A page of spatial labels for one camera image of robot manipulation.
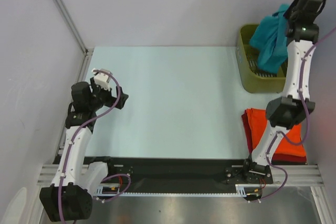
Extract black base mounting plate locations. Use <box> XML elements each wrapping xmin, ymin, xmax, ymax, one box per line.
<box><xmin>81</xmin><ymin>156</ymin><xmax>274</xmax><ymax>194</ymax></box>

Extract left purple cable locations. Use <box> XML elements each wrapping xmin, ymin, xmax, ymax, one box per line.
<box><xmin>58</xmin><ymin>69</ymin><xmax>131</xmax><ymax>223</ymax></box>

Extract olive green plastic basket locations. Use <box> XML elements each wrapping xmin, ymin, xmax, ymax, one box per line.
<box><xmin>235</xmin><ymin>24</ymin><xmax>288</xmax><ymax>93</ymax></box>

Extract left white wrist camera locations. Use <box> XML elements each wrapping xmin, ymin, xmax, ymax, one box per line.
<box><xmin>92</xmin><ymin>68</ymin><xmax>112</xmax><ymax>91</ymax></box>

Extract white slotted cable duct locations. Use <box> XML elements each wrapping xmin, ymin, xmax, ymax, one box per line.
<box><xmin>93</xmin><ymin>185</ymin><xmax>261</xmax><ymax>199</ymax></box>

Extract red folded t shirt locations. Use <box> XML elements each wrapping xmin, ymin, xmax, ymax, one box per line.
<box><xmin>241</xmin><ymin>108</ymin><xmax>307</xmax><ymax>164</ymax></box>

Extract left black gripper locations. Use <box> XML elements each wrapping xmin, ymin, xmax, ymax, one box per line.
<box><xmin>88</xmin><ymin>77</ymin><xmax>128</xmax><ymax>111</ymax></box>

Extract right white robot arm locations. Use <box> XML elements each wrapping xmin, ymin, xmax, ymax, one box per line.
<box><xmin>242</xmin><ymin>0</ymin><xmax>327</xmax><ymax>183</ymax></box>

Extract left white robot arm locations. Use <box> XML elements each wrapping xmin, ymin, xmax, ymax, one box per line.
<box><xmin>39</xmin><ymin>70</ymin><xmax>129</xmax><ymax>223</ymax></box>

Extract aluminium frame rail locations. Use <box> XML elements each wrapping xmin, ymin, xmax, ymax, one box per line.
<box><xmin>37</xmin><ymin>164</ymin><xmax>324</xmax><ymax>187</ymax></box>

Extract teal t shirt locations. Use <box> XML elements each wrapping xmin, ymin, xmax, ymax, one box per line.
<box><xmin>249</xmin><ymin>4</ymin><xmax>289</xmax><ymax>74</ymax></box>

